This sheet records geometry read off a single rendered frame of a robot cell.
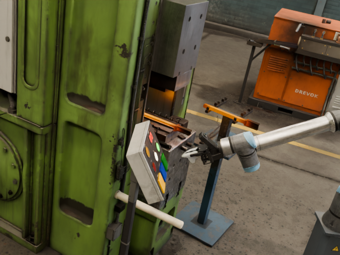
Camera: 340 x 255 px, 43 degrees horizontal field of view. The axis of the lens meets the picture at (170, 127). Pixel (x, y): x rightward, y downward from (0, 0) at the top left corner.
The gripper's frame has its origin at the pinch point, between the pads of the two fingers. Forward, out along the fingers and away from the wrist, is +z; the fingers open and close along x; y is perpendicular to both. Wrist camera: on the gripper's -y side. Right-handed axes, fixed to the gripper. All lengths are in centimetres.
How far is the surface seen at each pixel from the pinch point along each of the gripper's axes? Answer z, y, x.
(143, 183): 16.9, -5.0, -27.8
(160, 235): 46, 79, 44
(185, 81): -7, -23, 46
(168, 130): 12.3, 2.2, 41.2
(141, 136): 13.8, -21.4, -12.1
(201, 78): 24, 109, 447
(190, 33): -19, -50, 41
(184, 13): -21, -63, 30
